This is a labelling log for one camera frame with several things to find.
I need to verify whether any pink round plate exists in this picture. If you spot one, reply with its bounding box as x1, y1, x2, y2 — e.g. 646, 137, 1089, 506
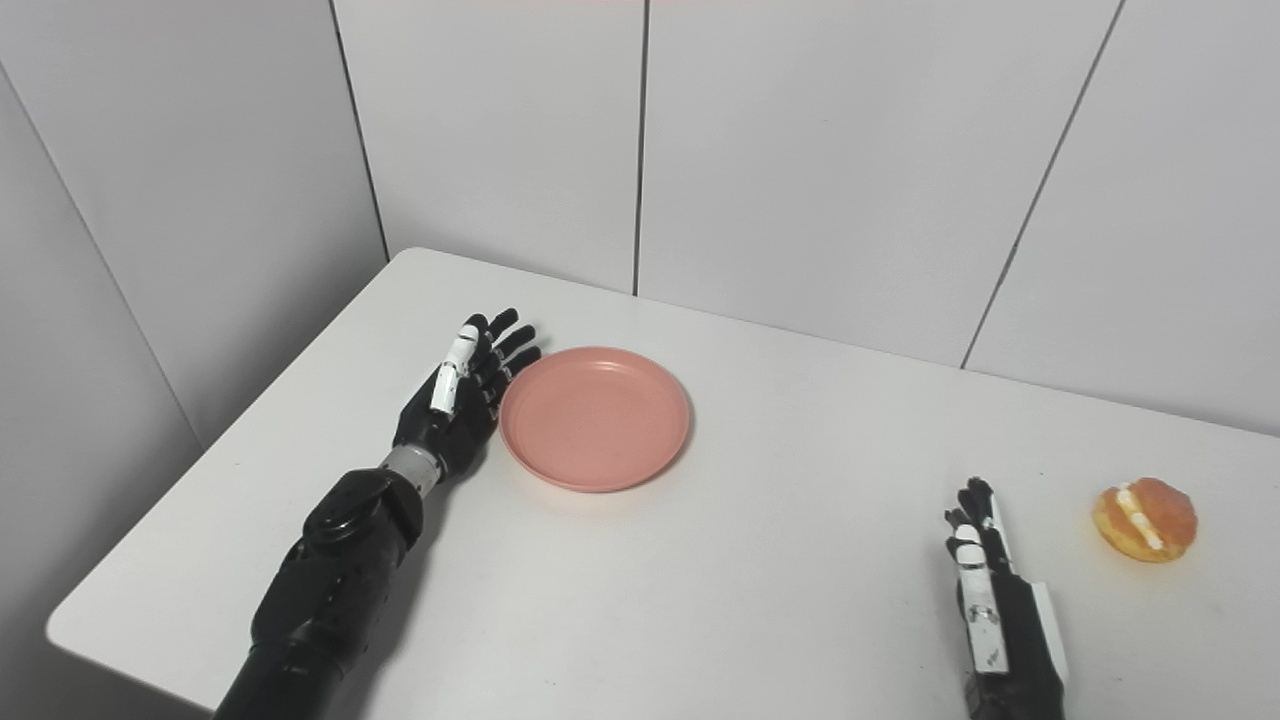
499, 346, 692, 494

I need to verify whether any cream puff pastry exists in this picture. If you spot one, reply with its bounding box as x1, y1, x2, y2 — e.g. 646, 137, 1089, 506
1091, 477, 1199, 564

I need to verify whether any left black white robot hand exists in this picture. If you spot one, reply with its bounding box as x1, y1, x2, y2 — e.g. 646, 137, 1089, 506
392, 308, 543, 485

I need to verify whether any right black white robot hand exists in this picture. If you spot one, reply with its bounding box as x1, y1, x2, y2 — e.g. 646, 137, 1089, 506
945, 477, 1070, 720

